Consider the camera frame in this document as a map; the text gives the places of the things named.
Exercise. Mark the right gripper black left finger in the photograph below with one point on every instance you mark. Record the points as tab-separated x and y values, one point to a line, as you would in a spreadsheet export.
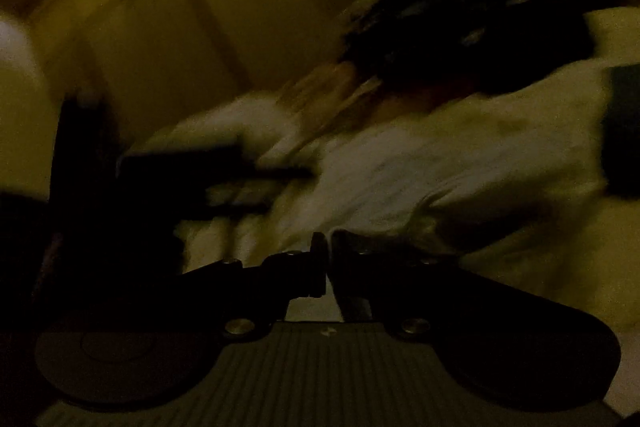
124	329

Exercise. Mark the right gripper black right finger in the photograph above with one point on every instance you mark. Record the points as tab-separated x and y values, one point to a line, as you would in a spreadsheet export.
503	345

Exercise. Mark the pale blue towel cloth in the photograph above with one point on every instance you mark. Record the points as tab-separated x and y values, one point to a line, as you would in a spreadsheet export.
518	174

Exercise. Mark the dark clothes pile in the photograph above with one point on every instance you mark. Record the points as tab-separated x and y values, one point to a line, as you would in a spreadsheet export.
456	48

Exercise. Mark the floral white bed quilt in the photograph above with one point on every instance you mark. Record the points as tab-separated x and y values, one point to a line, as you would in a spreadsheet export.
331	101

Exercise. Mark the wooden wardrobe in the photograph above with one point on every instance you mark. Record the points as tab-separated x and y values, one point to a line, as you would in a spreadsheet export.
156	61

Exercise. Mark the dark folded cloth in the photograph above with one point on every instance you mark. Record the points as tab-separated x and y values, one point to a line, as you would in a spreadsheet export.
619	156

